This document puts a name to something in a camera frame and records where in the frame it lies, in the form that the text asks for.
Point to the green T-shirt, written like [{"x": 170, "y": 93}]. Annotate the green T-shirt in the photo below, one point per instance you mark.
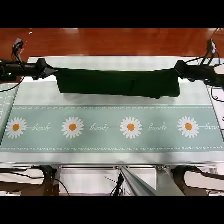
[{"x": 116, "y": 82}]

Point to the silver frame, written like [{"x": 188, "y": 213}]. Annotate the silver frame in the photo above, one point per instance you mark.
[{"x": 140, "y": 186}]

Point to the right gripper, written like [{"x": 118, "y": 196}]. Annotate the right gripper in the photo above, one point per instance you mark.
[{"x": 184, "y": 69}]

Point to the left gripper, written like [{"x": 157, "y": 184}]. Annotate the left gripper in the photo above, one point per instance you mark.
[{"x": 41, "y": 69}]

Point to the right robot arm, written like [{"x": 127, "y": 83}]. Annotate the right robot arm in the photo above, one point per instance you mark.
[{"x": 210, "y": 74}]

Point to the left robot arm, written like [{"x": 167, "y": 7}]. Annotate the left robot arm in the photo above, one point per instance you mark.
[{"x": 16, "y": 68}]

